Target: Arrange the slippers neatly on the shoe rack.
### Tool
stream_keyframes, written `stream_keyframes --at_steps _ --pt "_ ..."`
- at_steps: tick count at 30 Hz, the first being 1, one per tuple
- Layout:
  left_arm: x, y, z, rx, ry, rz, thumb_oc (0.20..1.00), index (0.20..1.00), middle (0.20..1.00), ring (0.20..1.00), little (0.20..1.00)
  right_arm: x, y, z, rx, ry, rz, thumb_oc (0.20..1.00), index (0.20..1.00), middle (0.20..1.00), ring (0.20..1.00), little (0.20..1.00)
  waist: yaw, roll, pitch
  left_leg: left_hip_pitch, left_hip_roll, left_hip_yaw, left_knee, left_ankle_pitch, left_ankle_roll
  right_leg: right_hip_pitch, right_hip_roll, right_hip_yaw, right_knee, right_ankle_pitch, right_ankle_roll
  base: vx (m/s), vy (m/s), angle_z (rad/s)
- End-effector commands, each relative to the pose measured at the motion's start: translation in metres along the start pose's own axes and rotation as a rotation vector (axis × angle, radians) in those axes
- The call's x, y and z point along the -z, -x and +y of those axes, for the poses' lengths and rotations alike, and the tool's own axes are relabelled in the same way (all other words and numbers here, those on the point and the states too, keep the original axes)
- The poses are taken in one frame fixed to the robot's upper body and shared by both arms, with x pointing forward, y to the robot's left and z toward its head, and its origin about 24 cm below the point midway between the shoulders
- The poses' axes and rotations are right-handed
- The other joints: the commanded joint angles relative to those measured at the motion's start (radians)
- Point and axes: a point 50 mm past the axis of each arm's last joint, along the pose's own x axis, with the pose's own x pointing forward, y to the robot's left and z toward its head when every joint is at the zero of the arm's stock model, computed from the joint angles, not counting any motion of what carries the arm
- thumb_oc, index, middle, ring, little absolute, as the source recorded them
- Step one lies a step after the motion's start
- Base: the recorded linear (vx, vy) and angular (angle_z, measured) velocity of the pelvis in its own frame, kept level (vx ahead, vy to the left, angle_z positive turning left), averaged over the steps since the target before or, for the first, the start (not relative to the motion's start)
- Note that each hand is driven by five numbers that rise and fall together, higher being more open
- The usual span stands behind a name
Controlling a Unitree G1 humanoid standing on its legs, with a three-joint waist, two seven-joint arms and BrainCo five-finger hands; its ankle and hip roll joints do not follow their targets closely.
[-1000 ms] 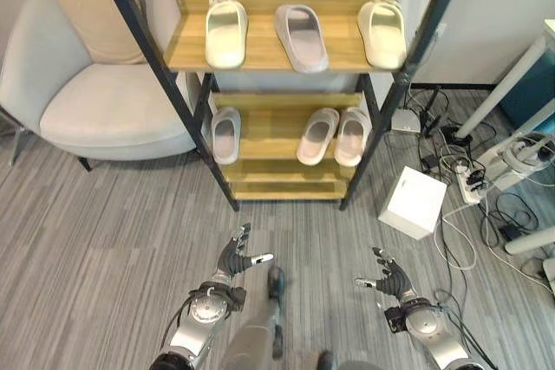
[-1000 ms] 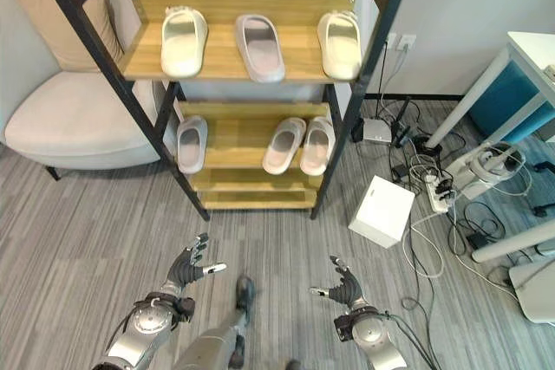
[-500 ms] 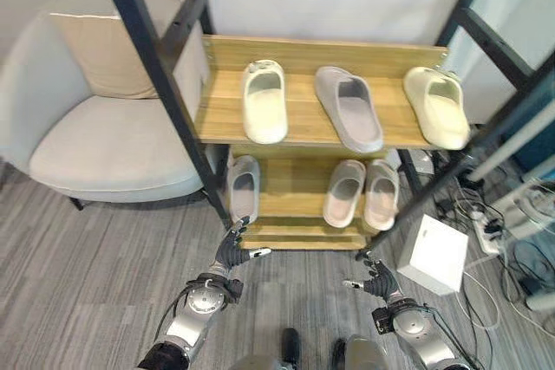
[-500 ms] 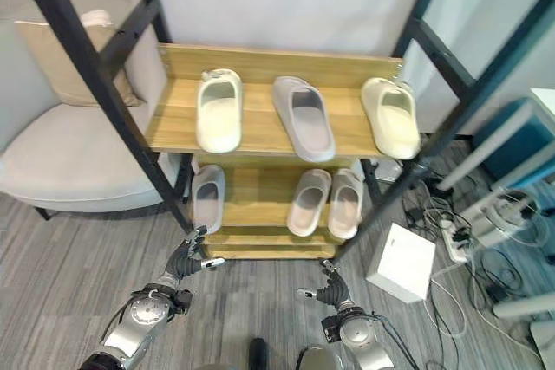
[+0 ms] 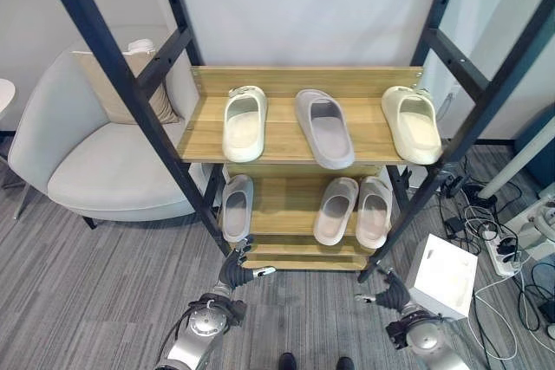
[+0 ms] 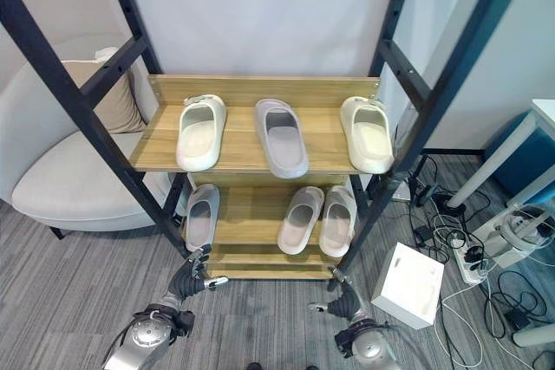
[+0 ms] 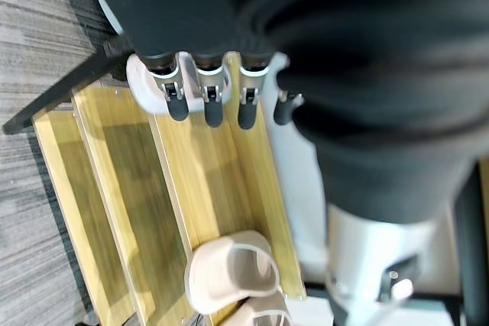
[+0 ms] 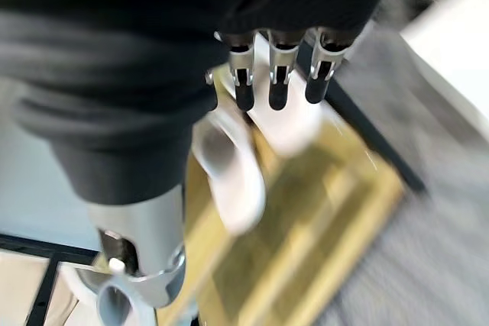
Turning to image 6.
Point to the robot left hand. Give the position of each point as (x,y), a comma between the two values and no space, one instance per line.
(189,280)

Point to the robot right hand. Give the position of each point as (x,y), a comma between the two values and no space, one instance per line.
(345,300)

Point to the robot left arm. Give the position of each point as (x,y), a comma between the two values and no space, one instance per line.
(143,335)

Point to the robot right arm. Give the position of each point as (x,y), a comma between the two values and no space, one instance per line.
(368,344)

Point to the wooden rack shelf plain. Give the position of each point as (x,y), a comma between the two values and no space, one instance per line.
(260,235)

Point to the wooden rack shelf with back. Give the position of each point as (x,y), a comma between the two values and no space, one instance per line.
(256,144)

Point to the pale pink slide slipper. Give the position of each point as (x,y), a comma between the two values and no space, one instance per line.
(300,222)
(337,222)
(202,218)

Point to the white open cardboard box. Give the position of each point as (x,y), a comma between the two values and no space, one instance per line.
(407,285)

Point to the white power strip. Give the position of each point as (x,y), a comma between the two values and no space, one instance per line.
(466,259)

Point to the cream slipper with buckle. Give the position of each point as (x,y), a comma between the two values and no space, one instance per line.
(368,136)
(200,136)

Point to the light grey armchair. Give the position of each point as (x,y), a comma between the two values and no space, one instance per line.
(65,183)

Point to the grey slide slipper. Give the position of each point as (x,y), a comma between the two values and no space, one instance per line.
(281,144)

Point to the black power adapter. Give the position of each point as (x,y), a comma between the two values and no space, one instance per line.
(518,320)

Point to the beige cushion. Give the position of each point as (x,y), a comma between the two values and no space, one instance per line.
(117,105)

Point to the white desk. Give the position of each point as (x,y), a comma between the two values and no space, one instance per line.
(498,157)

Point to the blue cabinet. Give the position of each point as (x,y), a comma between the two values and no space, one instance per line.
(524,157)

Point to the black metal shoe rack frame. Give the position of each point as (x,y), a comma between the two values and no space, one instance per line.
(52,97)

